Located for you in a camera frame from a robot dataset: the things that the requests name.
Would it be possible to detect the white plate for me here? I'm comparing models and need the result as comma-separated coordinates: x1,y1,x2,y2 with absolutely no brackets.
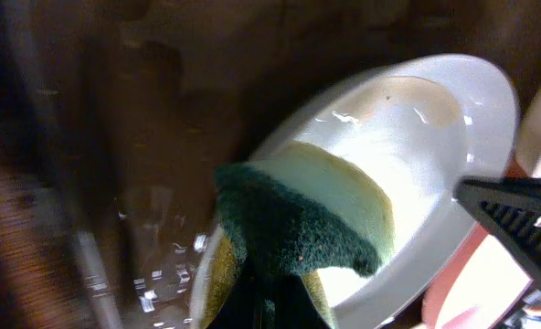
435,236,531,329
189,54,518,328

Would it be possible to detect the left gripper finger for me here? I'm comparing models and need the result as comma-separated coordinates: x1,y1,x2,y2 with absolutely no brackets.
453,176,541,291

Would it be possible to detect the brown serving tray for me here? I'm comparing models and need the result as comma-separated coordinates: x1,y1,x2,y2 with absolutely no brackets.
0,0,541,328

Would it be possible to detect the green yellow sponge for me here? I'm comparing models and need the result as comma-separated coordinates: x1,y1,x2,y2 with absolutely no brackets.
200,142,395,328

